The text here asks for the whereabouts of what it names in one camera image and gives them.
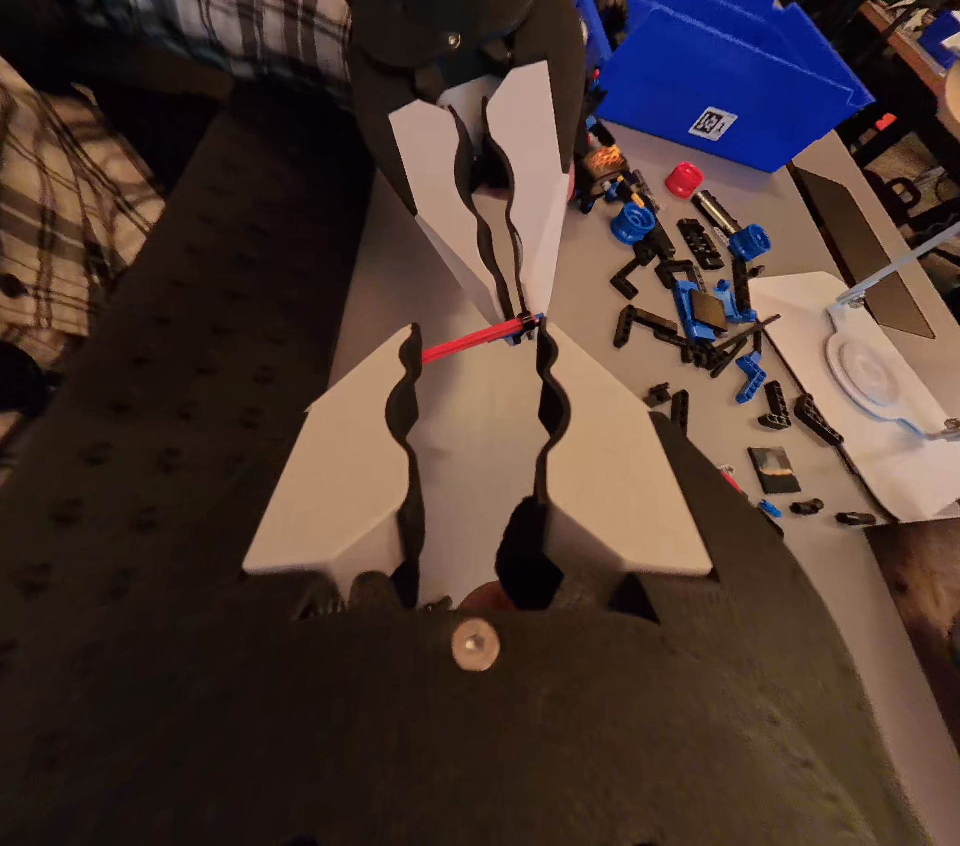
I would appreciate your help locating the dark toy set box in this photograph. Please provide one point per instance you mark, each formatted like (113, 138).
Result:
(922, 598)

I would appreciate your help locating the black square panel piece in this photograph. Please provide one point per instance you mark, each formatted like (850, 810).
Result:
(709, 311)
(774, 469)

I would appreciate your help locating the blue toy panel piece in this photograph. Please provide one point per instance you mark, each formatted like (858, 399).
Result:
(739, 310)
(684, 313)

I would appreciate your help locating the white rounded board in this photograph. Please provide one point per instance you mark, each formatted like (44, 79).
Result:
(825, 351)

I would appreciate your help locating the blue angled beam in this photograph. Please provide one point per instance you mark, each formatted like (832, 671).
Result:
(750, 377)

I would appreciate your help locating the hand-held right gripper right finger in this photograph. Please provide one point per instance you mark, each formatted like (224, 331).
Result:
(622, 486)

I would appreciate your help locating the black toy tyre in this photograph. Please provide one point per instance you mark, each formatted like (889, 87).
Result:
(611, 6)

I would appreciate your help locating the scattered black toy beams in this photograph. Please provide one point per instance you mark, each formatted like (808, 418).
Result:
(817, 418)

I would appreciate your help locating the grey desk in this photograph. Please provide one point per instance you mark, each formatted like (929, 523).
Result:
(600, 276)

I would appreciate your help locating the red toy axle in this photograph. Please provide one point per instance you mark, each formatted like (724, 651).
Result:
(465, 343)

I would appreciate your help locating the blue storage bin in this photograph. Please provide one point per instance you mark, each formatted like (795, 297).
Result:
(712, 73)

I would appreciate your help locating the partly built toy brick model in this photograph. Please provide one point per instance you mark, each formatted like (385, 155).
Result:
(604, 171)

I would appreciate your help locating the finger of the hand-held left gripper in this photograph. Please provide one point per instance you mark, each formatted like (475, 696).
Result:
(427, 186)
(536, 186)

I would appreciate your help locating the person's plaid shirt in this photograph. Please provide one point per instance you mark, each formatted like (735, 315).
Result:
(60, 223)

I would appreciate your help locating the black thin beam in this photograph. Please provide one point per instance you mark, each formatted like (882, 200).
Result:
(529, 325)

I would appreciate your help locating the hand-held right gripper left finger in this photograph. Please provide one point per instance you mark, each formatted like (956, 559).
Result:
(330, 486)

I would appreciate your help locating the black curved panel piece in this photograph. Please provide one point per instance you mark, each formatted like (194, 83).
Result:
(712, 210)

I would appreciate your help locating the blue toy wheel hub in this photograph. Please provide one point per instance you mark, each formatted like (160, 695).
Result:
(632, 223)
(750, 242)

